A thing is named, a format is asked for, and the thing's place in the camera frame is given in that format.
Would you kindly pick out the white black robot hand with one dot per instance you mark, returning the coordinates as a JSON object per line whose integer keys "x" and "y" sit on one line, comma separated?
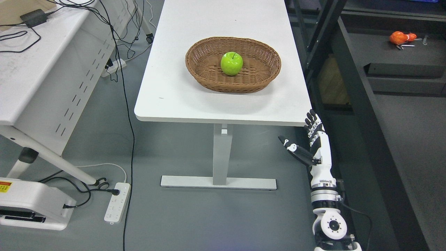
{"x": 318, "y": 158}

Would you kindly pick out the green apple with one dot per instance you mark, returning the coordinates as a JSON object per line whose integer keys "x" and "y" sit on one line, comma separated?
{"x": 231, "y": 63}

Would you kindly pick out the white robot base unit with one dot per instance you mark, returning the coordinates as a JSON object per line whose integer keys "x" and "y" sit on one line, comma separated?
{"x": 34, "y": 205}

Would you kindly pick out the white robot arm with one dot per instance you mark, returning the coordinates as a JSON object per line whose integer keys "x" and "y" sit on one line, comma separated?
{"x": 330, "y": 228}

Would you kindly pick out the black metal shelf rack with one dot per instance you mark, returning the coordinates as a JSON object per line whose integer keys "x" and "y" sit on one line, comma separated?
{"x": 383, "y": 106}

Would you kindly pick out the orange toy on shelf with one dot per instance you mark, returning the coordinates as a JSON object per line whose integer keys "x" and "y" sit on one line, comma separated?
{"x": 399, "y": 37}

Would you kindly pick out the brown wicker basket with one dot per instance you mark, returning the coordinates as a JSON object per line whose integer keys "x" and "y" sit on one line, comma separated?
{"x": 261, "y": 64}

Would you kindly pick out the white table with leg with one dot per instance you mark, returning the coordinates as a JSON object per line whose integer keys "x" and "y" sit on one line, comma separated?
{"x": 169, "y": 93}

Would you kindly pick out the white power strip near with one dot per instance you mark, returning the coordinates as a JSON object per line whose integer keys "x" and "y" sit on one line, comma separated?
{"x": 116, "y": 206}

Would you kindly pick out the white power strip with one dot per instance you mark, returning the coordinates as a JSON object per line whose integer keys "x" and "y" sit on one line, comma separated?
{"x": 113, "y": 67}
{"x": 116, "y": 206}

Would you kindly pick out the white power strip far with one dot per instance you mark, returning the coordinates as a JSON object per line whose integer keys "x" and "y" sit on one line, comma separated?
{"x": 113, "y": 67}

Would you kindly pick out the white side desk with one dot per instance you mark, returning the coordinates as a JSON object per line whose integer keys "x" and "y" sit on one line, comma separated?
{"x": 48, "y": 77}

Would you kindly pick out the black power adapter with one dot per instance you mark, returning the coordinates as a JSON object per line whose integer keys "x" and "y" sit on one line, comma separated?
{"x": 34, "y": 18}

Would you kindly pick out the cardboard box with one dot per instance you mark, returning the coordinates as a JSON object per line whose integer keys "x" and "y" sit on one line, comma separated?
{"x": 11, "y": 10}

